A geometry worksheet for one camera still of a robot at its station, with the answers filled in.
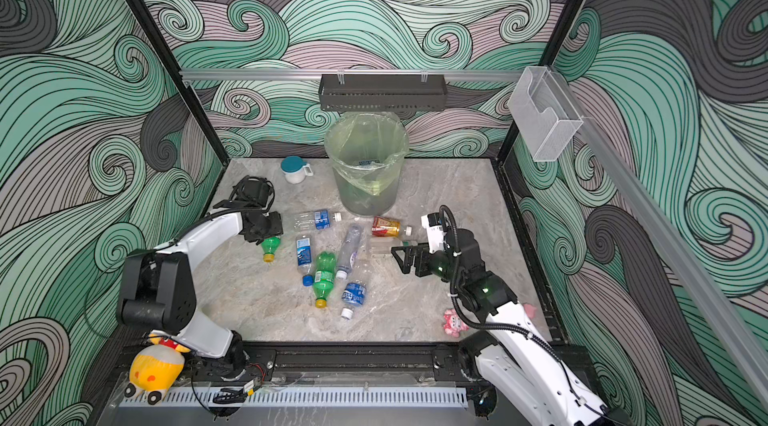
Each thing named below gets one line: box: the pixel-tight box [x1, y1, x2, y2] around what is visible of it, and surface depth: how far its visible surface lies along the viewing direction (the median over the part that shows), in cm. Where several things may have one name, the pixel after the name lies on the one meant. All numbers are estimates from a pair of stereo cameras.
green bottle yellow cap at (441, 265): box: [429, 250, 453, 283], surface depth 66 cm
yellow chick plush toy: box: [124, 334, 191, 405], surface depth 68 cm
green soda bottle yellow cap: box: [313, 251, 337, 308], surface depth 85 cm
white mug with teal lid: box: [280, 156, 313, 185], surface depth 113 cm
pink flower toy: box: [443, 308, 470, 338], surface depth 79 cm
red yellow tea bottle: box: [371, 216, 413, 238], surface depth 97 cm
